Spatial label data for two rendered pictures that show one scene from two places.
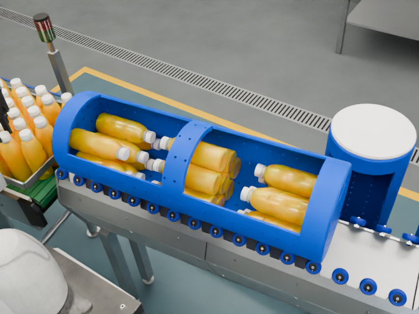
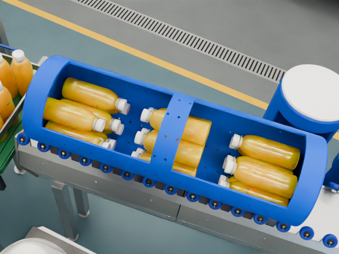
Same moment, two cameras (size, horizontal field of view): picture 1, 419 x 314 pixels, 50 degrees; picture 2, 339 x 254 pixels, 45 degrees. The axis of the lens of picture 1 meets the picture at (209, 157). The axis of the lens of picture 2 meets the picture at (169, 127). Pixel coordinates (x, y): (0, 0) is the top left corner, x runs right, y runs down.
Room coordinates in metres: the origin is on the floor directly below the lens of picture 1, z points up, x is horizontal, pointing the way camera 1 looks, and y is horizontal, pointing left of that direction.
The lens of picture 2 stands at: (0.28, 0.31, 2.15)
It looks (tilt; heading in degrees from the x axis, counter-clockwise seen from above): 55 degrees down; 339
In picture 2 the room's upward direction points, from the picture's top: 10 degrees clockwise
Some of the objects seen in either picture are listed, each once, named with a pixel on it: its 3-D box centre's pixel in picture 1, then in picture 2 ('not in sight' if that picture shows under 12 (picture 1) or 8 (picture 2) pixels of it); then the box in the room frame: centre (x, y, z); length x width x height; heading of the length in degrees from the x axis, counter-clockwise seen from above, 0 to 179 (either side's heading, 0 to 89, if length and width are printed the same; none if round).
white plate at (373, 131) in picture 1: (372, 129); (317, 91); (1.10, -0.56, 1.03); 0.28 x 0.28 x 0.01
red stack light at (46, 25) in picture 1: (42, 22); not in sight; (1.68, 0.62, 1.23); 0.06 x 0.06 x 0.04
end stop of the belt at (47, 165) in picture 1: (63, 148); (18, 109); (1.22, 0.53, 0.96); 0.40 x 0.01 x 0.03; 150
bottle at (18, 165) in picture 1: (15, 157); not in sight; (1.16, 0.69, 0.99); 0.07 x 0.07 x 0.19
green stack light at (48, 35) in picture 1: (46, 33); not in sight; (1.68, 0.62, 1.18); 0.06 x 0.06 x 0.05
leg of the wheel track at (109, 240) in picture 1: (121, 270); (66, 213); (1.09, 0.44, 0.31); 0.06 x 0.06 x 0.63; 60
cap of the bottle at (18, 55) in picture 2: (66, 97); (18, 55); (1.35, 0.51, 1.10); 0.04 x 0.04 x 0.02
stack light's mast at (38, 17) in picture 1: (47, 33); not in sight; (1.68, 0.62, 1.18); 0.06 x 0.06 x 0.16
